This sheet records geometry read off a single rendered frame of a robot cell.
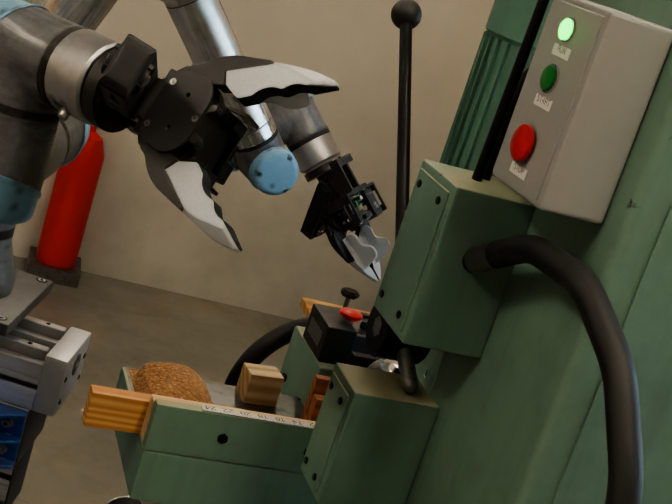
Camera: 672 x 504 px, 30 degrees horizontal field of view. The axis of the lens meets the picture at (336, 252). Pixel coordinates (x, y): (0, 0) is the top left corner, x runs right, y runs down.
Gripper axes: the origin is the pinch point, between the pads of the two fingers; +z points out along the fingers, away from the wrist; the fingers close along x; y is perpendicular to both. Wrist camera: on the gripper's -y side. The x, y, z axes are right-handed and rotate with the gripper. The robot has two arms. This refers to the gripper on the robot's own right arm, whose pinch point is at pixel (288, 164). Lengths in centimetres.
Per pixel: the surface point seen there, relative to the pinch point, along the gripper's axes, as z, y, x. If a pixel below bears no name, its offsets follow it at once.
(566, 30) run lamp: 12.3, 4.8, -20.1
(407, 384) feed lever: 5.8, 30.2, 7.8
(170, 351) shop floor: -159, 266, 14
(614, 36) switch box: 16.7, 2.9, -20.1
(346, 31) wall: -172, 278, -112
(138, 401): -21.8, 35.7, 22.6
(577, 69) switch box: 14.8, 4.6, -17.3
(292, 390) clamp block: -21, 66, 12
